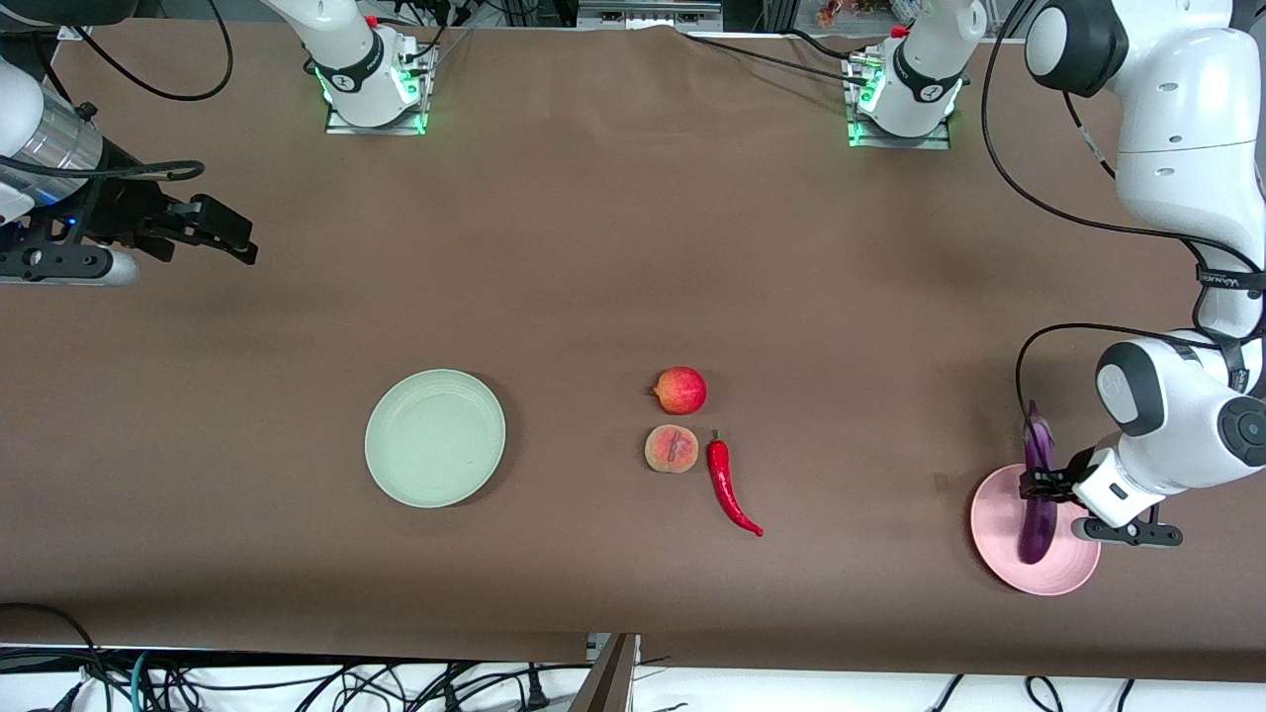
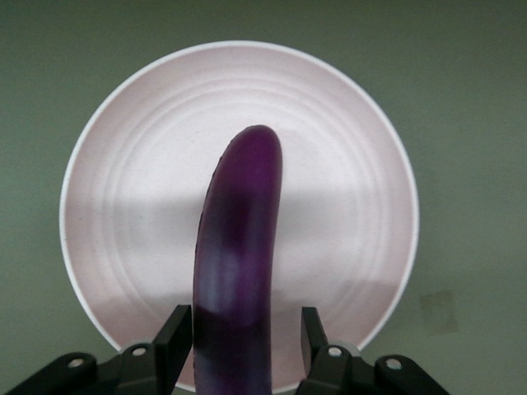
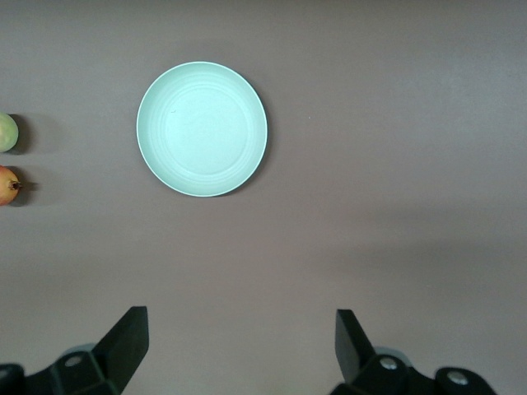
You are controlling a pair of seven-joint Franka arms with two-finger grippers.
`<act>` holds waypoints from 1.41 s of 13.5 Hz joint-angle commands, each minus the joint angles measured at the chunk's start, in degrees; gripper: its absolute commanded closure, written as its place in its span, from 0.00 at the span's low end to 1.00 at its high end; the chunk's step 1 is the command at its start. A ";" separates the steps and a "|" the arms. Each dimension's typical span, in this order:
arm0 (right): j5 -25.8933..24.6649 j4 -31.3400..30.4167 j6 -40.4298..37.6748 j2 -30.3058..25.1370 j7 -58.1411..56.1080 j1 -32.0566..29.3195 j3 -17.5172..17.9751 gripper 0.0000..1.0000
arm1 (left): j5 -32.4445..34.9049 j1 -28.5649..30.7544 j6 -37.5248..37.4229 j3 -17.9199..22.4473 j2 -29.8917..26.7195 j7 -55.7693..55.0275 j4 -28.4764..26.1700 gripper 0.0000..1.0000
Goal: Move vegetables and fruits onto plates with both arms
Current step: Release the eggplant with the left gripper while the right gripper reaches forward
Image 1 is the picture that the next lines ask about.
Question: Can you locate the pink plate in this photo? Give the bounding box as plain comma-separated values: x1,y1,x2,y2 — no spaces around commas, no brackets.
969,463,1102,596

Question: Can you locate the red chili pepper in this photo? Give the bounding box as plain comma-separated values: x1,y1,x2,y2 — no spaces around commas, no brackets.
705,429,766,538

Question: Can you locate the brown table cover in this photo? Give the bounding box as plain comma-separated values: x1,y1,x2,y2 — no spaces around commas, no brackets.
0,18,1266,683

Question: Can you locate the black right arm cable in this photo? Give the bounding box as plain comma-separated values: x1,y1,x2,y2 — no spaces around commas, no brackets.
0,0,236,184

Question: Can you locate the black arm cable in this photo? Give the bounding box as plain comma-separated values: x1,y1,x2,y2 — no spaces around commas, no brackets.
980,0,1266,418
0,0,236,184

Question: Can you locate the aluminium post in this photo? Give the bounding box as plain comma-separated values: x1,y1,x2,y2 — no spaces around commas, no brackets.
569,633,642,712

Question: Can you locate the red pomegranate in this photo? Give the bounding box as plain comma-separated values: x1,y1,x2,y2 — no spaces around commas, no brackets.
650,366,709,415

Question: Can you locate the black cable across table cover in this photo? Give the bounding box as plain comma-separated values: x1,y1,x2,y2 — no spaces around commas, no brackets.
682,28,876,85

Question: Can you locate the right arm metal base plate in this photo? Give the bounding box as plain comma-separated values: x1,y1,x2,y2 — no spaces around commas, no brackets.
324,44,437,136

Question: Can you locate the grey metal box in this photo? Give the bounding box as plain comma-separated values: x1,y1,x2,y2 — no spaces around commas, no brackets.
577,0,725,33

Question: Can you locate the large black looped cable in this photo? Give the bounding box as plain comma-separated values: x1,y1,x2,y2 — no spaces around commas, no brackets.
0,601,116,712

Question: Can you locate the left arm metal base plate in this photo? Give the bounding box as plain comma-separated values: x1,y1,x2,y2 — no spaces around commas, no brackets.
846,54,953,151

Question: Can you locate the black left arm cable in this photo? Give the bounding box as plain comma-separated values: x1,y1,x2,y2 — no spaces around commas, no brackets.
980,0,1266,418

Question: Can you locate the light green plate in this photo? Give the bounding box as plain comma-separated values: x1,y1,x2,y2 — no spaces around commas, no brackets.
364,369,507,509

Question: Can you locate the purple eggplant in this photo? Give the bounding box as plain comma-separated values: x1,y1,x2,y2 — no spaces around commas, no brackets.
1018,400,1058,566

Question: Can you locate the yellow pink peach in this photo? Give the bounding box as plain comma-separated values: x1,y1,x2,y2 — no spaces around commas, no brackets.
644,424,700,476

